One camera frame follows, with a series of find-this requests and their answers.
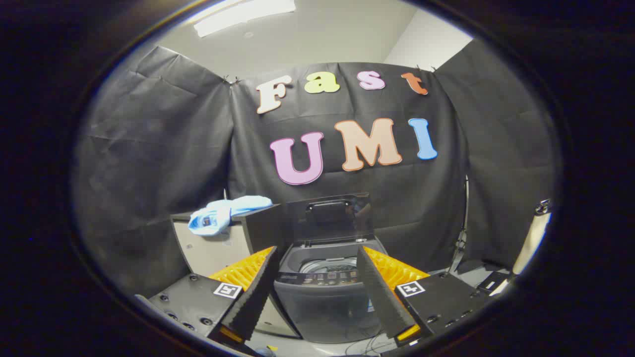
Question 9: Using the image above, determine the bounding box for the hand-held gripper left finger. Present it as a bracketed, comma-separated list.
[135, 246, 279, 349]

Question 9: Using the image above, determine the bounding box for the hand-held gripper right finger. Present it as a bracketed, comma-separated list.
[356, 245, 498, 348]

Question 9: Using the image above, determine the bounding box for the dark grey washing machine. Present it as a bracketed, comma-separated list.
[274, 236, 398, 344]

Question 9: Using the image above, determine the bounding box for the light blue garment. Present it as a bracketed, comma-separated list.
[188, 195, 273, 237]

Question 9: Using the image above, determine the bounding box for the grey cabinet with white door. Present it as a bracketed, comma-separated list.
[170, 203, 301, 339]

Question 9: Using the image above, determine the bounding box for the black backdrop cloth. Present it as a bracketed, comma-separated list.
[73, 39, 557, 299]

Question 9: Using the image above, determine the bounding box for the black box on floor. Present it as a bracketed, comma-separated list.
[476, 270, 512, 294]

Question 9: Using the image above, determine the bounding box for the thin metal stand pole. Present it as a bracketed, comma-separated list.
[448, 175, 470, 274]

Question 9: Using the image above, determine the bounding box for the beige pole with metal clamp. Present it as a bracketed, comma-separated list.
[512, 198, 553, 276]

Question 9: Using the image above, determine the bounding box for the ceiling light panel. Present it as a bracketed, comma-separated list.
[192, 0, 297, 38]

